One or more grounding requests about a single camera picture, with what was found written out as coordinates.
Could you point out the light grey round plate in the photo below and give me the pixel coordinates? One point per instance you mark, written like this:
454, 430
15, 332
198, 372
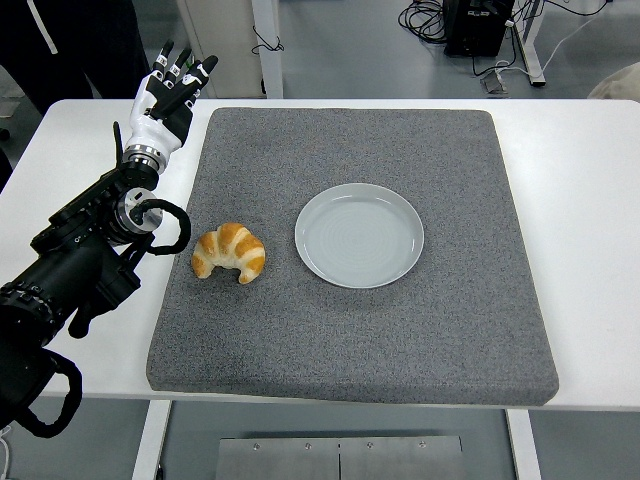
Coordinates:
357, 240

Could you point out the black computer box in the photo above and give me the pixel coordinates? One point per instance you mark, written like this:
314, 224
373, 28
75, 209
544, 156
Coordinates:
475, 30

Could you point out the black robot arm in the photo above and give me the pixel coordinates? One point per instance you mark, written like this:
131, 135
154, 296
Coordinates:
75, 270

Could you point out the person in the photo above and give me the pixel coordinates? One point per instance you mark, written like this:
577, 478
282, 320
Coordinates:
75, 40

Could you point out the beige rounded object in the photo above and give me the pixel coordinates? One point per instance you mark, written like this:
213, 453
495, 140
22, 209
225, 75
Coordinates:
620, 85

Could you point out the white table leg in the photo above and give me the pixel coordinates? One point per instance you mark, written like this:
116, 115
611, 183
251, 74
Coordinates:
524, 445
150, 440

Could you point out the white desk leg with foot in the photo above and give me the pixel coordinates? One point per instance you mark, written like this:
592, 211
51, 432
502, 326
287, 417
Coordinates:
532, 50

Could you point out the small grey floor adapter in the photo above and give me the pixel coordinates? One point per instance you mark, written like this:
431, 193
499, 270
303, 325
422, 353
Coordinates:
494, 84

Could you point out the white desk post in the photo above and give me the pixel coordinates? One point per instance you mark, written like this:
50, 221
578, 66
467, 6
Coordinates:
270, 75

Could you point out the grey speckled mat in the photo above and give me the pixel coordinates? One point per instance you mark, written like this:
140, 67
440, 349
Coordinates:
350, 340

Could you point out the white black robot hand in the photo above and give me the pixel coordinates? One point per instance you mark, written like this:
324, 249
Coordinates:
150, 131

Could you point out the golden croissant bread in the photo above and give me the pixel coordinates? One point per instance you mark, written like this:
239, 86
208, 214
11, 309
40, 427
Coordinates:
230, 247

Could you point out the grey metal plate with screws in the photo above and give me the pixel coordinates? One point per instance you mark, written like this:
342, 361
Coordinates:
340, 457

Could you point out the white cabinet panel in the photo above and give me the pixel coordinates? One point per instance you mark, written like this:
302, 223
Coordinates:
225, 40

